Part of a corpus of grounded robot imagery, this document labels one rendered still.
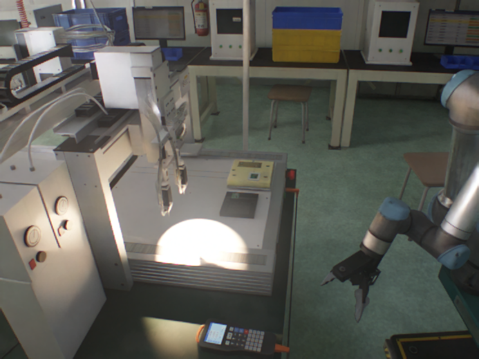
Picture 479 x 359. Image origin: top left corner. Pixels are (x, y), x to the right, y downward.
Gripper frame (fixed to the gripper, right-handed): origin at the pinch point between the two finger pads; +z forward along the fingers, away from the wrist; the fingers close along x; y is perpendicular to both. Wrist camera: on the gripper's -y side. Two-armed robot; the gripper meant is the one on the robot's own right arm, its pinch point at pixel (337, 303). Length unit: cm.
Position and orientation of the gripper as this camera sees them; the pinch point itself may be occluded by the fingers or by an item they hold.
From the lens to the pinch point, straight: 122.2
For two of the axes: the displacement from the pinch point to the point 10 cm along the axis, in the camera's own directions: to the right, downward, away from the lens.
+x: -5.3, -4.7, 7.0
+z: -3.6, 8.8, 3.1
